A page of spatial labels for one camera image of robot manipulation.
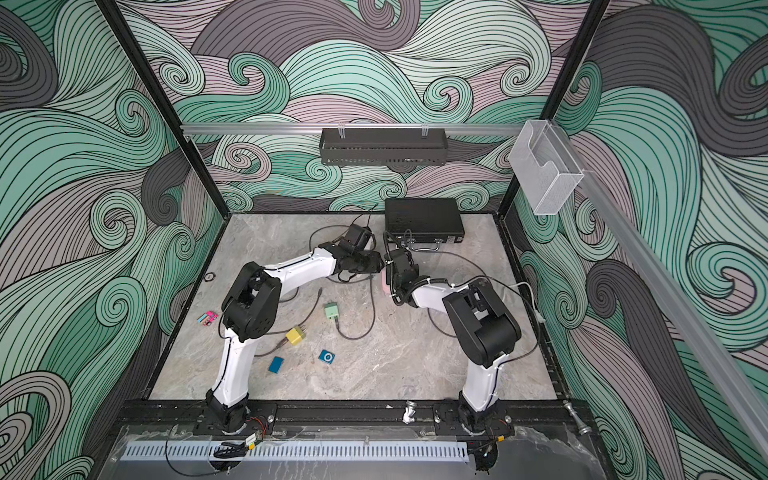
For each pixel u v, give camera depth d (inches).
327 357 32.7
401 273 29.4
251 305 21.4
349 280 32.8
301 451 27.4
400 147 37.4
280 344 33.5
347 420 29.3
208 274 40.1
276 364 32.2
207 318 34.8
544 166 31.0
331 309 36.0
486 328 19.2
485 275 39.8
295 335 33.8
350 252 30.3
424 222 43.8
